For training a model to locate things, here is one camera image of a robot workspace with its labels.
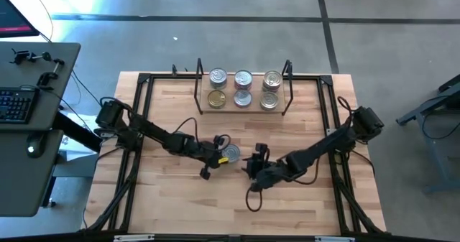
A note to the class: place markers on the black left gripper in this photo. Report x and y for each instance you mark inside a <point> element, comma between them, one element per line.
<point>210,155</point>

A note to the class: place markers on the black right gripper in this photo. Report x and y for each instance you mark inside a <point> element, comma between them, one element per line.
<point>271,173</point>

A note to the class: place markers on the green label tuna can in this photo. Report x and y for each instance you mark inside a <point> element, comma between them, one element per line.
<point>233,153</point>
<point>218,76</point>
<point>216,99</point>

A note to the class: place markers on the blue label seafood can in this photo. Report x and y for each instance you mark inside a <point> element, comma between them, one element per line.
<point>269,101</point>
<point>272,79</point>

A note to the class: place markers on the red label seafood can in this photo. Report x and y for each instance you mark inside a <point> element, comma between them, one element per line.
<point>243,78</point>
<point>243,98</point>

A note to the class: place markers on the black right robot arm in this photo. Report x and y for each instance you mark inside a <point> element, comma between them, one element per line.
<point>323,145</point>

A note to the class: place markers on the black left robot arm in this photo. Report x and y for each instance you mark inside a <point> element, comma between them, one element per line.
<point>158,134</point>

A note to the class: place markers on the yellow label tag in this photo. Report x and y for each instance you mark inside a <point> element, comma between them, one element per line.
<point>224,160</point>

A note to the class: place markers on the black desk leg beam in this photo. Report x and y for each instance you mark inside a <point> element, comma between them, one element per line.
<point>79,132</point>

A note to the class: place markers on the grey desk base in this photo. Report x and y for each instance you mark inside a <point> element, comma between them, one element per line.
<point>72,164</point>

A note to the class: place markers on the dark grey desk top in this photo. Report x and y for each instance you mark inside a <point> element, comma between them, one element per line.
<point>21,184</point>
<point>54,102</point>

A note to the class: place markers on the blue grey metal stand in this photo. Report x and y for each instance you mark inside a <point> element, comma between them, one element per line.
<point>424,109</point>

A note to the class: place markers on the black computer mouse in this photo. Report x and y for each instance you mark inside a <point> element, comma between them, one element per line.
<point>36,146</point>

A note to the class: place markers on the black desk clamp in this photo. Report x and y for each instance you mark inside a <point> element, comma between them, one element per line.
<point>46,78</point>
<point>19,57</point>

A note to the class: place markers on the black keyboard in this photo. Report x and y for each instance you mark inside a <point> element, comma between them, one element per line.
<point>18,105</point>

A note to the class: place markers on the computer monitor with dark screen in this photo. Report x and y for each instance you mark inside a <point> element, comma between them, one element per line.
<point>14,16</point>

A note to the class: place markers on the wooden shelf with black frame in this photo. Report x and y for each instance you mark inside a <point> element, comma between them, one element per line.
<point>230,105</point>

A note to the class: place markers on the black aluminium rig frame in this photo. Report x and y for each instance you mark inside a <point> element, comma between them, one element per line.
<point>309,77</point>

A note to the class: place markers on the white metal bracket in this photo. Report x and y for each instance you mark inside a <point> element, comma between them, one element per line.
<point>334,239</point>
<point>133,238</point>

